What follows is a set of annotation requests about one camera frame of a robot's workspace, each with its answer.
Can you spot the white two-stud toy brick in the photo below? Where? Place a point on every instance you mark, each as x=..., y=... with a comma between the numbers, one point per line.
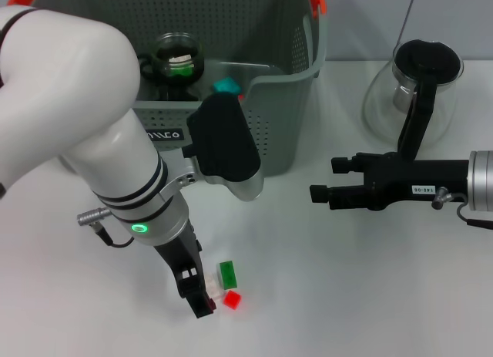
x=213, y=285

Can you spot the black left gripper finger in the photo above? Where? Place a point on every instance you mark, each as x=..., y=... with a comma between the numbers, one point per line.
x=196, y=295

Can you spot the teal square toy brick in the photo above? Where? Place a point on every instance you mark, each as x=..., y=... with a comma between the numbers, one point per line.
x=226, y=86

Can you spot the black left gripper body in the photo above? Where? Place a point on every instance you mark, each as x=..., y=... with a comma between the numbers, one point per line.
x=181, y=253

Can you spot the long white toy brick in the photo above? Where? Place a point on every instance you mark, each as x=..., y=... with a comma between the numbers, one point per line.
x=180, y=59

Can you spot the small red toy brick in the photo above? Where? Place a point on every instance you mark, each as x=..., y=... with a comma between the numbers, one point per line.
x=232, y=299

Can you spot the grey-green perforated storage bin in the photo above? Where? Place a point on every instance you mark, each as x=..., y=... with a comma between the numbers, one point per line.
x=277, y=133

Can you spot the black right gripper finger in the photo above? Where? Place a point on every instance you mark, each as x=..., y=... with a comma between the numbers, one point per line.
x=341, y=166
x=319, y=194

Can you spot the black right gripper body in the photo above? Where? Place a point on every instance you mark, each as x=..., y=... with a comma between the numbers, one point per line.
x=404, y=179

